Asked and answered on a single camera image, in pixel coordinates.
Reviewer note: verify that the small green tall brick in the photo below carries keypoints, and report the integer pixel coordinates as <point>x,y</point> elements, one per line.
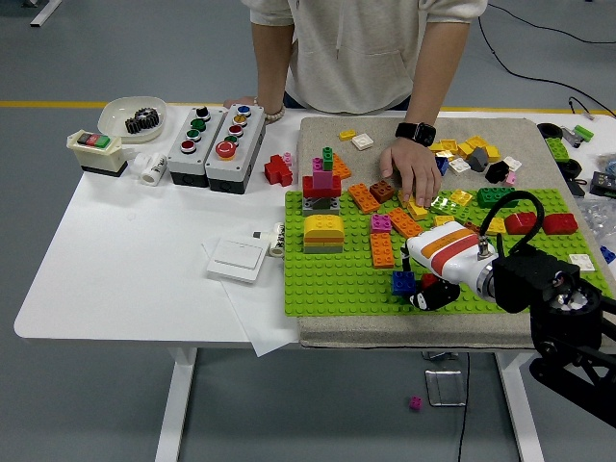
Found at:
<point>327,160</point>

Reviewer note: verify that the person's left hand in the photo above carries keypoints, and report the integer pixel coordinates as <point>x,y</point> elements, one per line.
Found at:
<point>414,166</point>

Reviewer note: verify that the lime long brick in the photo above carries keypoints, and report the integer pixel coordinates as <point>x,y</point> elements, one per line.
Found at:
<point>450,207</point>
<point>557,148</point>

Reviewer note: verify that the small pink brick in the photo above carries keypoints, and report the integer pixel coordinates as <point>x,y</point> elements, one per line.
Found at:
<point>511,180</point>
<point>287,158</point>
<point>317,164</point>

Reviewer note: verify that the pink tall brick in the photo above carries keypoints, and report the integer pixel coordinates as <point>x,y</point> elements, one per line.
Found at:
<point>322,180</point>

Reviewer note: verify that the cream switch box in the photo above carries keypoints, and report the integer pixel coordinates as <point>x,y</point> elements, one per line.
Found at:
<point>96,154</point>

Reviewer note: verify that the small lime brick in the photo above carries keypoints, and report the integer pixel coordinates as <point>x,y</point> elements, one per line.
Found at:
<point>584,131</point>

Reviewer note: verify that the person's left forearm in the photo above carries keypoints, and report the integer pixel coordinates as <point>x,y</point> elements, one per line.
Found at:
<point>433,72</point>

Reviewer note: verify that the black brick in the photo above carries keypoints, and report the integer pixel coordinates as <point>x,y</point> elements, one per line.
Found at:
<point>497,171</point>

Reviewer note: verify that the grey four-button box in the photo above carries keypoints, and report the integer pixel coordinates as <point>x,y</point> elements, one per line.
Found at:
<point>180,163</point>

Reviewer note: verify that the grey arch brick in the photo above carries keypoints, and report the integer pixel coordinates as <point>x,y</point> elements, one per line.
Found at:
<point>310,208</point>

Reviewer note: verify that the small metal part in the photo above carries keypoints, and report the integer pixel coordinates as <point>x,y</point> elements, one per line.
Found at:
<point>570,136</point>

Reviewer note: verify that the orange long brick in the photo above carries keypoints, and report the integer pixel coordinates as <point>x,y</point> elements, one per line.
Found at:
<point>343,169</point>
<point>364,198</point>
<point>405,223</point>
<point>382,250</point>

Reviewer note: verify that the clear plastic bag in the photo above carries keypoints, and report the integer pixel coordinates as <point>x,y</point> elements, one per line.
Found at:
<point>599,216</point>

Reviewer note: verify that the blue square brick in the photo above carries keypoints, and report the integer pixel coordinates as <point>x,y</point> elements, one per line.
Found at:
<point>403,283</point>
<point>444,166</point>

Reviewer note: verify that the white square tile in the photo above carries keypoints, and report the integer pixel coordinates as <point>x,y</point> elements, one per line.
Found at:
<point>459,166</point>
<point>362,141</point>
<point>581,262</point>
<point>513,163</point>

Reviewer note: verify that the magenta square brick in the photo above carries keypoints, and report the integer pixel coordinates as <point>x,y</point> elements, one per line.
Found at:
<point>416,403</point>

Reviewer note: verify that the black metal gear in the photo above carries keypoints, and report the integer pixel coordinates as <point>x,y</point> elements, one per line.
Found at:
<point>150,118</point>
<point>135,125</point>

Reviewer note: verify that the small yellow brick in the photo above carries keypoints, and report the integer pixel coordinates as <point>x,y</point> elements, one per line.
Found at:
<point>446,155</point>
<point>347,135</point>

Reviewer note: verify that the lime green baseplate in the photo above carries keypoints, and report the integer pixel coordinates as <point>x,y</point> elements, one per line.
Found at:
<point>337,289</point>

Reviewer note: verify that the blue plastic part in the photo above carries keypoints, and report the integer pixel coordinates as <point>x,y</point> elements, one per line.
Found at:
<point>608,254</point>

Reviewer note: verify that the grey-brown mat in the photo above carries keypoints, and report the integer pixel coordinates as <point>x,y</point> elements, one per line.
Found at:
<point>317,135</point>

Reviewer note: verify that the grey emergency-stop button box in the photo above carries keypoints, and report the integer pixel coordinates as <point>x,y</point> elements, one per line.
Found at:
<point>250,139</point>

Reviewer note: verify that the white printed pipe fitting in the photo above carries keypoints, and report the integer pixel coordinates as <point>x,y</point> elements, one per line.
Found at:
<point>277,240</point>

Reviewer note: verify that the person's right hand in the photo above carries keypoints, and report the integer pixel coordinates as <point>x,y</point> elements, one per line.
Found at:
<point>240,101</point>

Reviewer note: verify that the dark green long brick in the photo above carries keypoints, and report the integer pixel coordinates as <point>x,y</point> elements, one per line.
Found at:
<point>495,197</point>

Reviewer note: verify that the person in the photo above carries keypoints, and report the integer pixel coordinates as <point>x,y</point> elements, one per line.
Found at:
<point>346,48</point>

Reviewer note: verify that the pink square brick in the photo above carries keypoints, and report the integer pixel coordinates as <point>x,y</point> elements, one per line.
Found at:
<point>381,223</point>

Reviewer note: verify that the grey sloped brick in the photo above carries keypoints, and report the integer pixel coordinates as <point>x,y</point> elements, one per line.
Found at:
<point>479,160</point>

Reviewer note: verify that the red cross-shaped brick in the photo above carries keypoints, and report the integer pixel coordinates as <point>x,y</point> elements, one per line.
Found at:
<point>276,169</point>

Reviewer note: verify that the orange thin plate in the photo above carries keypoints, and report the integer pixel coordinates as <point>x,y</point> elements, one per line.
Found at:
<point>324,239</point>

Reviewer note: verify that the black wristwatch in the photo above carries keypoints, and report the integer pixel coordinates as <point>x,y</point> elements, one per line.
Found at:
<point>416,132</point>

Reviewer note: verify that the grey flat brick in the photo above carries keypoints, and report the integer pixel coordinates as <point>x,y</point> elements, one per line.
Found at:
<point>324,248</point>

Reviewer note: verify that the white table leg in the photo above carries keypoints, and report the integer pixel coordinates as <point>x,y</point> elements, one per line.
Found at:
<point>175,404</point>
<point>517,404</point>

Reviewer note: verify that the white bowl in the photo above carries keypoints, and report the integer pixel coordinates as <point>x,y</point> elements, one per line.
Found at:
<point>115,113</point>

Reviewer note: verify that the metal floor socket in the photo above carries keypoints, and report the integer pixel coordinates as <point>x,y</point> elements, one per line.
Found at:
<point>445,387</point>

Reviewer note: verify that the white paper sheet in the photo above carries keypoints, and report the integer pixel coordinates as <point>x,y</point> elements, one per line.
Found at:
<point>260,332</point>

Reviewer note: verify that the white desk foot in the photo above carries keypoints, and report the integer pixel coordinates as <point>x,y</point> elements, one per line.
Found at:
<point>45,12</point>

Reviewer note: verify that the person's right forearm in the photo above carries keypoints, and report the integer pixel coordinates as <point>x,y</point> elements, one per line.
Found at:
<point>272,62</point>

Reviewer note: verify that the white pipe tee fitting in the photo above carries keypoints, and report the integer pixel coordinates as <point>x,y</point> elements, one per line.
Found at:
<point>154,168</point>

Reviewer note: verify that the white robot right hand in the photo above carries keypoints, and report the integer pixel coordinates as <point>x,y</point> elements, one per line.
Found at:
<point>447,255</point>

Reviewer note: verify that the yellow square brick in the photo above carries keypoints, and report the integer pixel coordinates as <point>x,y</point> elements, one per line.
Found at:
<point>444,220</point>
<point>499,226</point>
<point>461,196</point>

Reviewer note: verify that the red wide brick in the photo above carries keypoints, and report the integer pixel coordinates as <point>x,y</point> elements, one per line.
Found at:
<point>310,187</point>

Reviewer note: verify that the yellow rounded brick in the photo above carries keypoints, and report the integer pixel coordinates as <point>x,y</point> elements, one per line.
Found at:
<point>324,224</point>

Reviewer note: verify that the white wall switch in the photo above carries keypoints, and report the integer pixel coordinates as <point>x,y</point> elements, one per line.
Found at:
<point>238,260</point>

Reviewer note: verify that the black display module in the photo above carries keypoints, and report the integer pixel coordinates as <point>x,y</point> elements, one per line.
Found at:
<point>604,182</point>

